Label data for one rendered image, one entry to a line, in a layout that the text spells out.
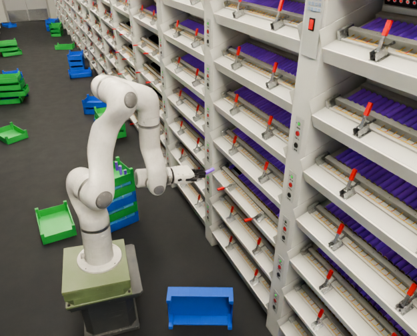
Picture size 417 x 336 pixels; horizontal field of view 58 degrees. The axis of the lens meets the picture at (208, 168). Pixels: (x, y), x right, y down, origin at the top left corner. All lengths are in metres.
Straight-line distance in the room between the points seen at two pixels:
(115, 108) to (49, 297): 1.19
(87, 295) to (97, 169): 0.54
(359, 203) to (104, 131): 0.90
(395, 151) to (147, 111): 0.92
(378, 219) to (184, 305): 1.10
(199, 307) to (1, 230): 1.43
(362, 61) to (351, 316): 0.80
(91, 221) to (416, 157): 1.15
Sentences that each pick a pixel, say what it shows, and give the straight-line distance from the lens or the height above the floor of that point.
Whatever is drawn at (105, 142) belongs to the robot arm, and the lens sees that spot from 1.43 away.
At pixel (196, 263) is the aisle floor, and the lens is 2.20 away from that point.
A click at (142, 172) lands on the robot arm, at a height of 0.71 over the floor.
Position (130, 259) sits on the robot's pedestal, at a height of 0.28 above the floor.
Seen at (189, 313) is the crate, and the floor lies 0.02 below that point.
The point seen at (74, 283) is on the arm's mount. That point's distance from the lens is 1.68.
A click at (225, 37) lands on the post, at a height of 1.21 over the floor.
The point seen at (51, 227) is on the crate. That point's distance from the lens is 2.63.
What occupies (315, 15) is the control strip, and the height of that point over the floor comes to 1.40.
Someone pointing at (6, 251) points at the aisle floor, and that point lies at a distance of 2.57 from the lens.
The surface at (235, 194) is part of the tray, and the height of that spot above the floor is 0.52.
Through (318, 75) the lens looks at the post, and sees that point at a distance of 1.16.
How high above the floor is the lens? 1.55
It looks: 31 degrees down
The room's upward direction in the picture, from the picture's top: straight up
